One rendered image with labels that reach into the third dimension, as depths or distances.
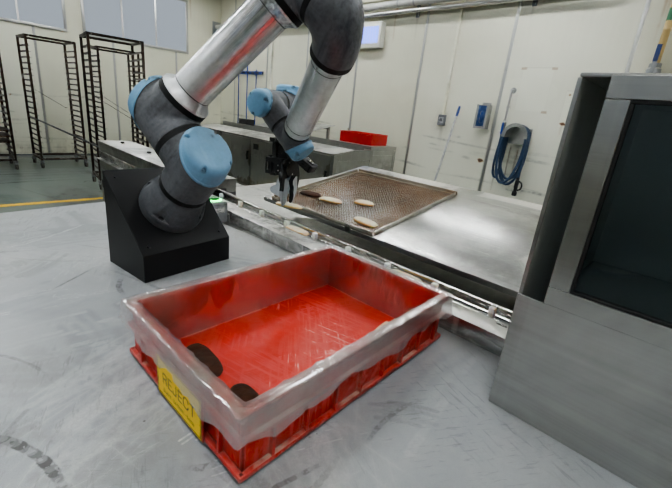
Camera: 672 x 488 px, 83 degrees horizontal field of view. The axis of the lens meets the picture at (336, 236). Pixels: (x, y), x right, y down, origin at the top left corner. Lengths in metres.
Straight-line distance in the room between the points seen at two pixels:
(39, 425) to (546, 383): 0.67
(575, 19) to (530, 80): 0.62
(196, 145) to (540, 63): 4.24
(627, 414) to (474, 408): 0.19
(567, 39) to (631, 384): 4.31
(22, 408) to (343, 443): 0.42
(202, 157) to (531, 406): 0.73
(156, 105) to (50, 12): 7.26
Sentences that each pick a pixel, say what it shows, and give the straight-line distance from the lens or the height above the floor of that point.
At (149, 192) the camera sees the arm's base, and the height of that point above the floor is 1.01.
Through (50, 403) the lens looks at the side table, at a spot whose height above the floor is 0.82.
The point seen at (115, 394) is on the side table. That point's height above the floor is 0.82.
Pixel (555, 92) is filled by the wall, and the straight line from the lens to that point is 4.69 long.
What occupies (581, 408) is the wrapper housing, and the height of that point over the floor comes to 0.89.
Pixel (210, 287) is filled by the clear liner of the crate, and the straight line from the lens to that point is 0.73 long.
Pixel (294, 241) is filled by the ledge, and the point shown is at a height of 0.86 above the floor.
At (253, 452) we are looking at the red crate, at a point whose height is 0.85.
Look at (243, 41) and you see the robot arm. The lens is 0.86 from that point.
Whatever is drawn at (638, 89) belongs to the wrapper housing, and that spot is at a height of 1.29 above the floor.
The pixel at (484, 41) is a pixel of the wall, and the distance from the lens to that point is 5.07.
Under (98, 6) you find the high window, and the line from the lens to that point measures 8.34.
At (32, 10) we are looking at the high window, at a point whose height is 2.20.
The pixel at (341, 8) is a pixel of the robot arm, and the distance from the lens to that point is 0.79.
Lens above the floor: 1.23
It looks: 18 degrees down
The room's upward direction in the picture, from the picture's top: 6 degrees clockwise
